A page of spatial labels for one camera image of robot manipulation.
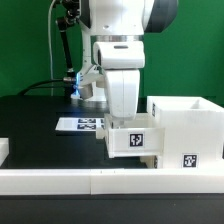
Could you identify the white drawer front one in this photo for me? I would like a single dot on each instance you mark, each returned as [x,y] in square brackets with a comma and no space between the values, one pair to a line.
[150,161]

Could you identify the paper sheet with markers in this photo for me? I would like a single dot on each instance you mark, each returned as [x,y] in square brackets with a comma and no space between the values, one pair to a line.
[79,124]

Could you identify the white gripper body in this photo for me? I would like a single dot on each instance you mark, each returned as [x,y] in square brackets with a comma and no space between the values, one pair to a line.
[122,91]

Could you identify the white block at left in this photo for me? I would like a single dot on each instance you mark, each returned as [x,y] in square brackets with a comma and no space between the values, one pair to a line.
[4,150]

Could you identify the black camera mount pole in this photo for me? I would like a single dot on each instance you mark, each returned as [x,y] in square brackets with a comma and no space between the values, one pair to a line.
[70,18]

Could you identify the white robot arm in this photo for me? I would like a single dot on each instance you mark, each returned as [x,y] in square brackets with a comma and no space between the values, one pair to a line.
[113,49]

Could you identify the white L-shaped fence rail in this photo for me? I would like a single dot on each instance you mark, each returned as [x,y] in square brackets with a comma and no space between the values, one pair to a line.
[109,181]

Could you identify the white drawer one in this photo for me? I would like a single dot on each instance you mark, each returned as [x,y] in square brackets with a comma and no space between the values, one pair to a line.
[138,137]
[150,161]

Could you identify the white drawer cabinet box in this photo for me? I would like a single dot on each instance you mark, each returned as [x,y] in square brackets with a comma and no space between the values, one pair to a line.
[193,131]

